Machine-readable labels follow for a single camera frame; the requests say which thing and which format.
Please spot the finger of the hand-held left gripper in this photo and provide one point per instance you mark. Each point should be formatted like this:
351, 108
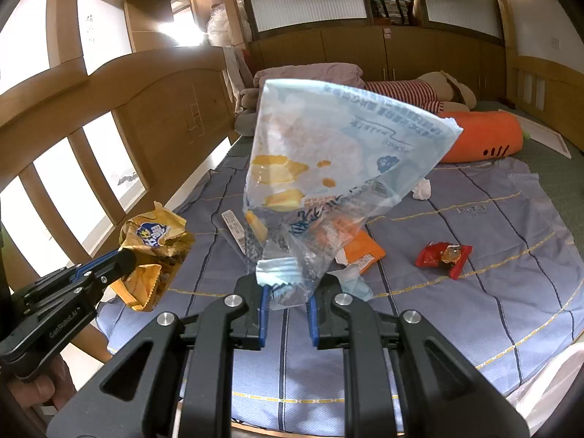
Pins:
112, 276
107, 260

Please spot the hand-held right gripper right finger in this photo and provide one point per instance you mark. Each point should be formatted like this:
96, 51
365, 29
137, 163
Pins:
311, 320

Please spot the white hanging plastic bags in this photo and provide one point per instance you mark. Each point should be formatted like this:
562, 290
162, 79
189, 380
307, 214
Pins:
226, 18

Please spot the yellow snack bag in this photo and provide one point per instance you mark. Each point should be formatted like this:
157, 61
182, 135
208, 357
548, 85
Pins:
155, 237

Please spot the red snack wrapper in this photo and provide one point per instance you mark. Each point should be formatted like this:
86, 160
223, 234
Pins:
431, 255

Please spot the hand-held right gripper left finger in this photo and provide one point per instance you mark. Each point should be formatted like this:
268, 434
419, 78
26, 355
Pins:
263, 311

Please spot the white crumpled tissue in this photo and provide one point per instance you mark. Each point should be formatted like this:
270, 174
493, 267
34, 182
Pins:
422, 189

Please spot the white paper label strip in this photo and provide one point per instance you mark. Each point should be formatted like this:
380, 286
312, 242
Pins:
232, 228

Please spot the person's left hand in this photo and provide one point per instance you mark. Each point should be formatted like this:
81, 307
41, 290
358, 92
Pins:
39, 390

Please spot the orange snack wrapper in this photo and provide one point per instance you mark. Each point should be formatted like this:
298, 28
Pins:
365, 251

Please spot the pink blanket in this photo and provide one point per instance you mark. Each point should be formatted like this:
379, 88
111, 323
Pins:
310, 73

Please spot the clear plastic snack bag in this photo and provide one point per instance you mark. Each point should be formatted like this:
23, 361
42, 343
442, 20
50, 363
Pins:
319, 146

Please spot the orange carrot plush pillow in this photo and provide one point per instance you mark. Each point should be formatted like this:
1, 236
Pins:
483, 137

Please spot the wooden bed headboard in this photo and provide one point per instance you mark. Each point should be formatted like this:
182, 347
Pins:
150, 114

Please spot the red striped plush toy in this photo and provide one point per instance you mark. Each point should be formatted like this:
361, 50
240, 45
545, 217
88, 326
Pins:
401, 91

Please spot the white flat board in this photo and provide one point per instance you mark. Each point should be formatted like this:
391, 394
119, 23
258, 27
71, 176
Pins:
543, 134

